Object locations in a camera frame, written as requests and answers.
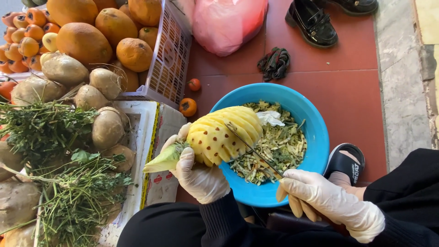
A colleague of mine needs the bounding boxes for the pink plastic bag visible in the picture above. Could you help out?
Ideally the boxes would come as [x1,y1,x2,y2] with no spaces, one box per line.
[192,0,269,57]

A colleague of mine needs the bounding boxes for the cardboard box with yellow tape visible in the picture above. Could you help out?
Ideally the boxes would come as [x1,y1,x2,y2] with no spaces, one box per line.
[140,102,187,210]

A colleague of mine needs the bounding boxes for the blue plastic bowl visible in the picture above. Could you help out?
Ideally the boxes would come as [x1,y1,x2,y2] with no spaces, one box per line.
[210,83,330,208]

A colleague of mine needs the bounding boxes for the crumpled white tissue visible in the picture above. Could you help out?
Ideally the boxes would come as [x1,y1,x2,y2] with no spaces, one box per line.
[257,110,286,127]

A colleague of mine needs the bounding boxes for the white plastic crate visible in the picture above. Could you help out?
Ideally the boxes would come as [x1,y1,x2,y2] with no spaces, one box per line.
[118,0,193,110]

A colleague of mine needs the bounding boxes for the person's black trousers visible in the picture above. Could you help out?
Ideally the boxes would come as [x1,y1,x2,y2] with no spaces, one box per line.
[117,148,439,247]

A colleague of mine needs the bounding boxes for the heap of orange papayas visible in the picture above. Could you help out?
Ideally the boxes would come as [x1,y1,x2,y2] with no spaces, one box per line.
[46,0,162,92]

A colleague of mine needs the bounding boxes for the pale yellow fruit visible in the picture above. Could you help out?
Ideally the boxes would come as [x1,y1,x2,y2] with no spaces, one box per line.
[42,32,59,53]

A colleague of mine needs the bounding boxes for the person's right hand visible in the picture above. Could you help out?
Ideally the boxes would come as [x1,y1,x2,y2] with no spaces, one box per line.
[276,169,386,244]

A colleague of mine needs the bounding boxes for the thin long knife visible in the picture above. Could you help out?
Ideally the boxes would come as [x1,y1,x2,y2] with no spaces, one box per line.
[224,122,285,180]

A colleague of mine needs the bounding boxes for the orange persimmon with dark calyx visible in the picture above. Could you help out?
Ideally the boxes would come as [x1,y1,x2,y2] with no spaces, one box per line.
[179,98,198,118]

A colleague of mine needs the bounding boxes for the heap of brown jicama tubers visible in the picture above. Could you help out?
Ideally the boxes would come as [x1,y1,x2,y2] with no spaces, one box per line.
[0,54,136,247]

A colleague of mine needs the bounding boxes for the white foam box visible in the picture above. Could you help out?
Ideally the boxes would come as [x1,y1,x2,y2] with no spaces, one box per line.
[34,100,160,247]

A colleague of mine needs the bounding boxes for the person's left hand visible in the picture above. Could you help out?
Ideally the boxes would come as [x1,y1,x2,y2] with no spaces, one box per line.
[161,123,231,205]

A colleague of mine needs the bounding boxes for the person's socked foot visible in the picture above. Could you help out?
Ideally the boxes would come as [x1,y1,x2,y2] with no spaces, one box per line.
[327,151,367,201]

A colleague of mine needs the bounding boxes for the black slide sandal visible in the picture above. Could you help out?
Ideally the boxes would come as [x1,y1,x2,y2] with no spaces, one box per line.
[323,143,365,186]

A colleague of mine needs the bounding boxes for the pile of pineapple peelings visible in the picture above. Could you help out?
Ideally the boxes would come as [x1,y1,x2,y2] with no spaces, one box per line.
[230,100,307,186]

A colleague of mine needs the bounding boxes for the heap of orange persimmons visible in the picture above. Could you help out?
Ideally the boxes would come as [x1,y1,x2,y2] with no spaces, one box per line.
[0,8,60,74]

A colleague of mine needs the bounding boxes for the dark crumpled rag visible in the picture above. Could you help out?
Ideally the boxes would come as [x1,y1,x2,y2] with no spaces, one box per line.
[257,47,291,82]

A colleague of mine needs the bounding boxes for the green herb bunch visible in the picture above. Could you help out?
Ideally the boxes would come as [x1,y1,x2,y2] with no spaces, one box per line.
[0,101,100,165]
[21,151,134,247]

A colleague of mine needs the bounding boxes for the peeled yellow pineapple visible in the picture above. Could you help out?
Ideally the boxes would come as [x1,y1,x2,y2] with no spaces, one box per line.
[143,106,264,174]

